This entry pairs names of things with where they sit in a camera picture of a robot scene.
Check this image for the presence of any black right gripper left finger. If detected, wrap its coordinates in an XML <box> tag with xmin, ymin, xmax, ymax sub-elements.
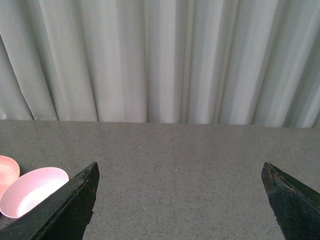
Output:
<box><xmin>0</xmin><ymin>162</ymin><xmax>99</xmax><ymax>240</ymax></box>

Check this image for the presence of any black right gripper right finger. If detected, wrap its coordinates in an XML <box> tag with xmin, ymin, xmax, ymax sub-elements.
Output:
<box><xmin>261</xmin><ymin>162</ymin><xmax>320</xmax><ymax>240</ymax></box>

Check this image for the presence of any light pink bowl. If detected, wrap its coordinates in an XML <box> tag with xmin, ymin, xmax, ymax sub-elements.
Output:
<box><xmin>0</xmin><ymin>167</ymin><xmax>69</xmax><ymax>219</ymax></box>

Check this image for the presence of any pink plate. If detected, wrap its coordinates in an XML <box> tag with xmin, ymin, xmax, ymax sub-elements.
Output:
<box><xmin>0</xmin><ymin>155</ymin><xmax>21</xmax><ymax>196</ymax></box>

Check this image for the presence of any grey-white curtain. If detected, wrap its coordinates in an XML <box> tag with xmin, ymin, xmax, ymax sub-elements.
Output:
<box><xmin>0</xmin><ymin>0</ymin><xmax>320</xmax><ymax>128</ymax></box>

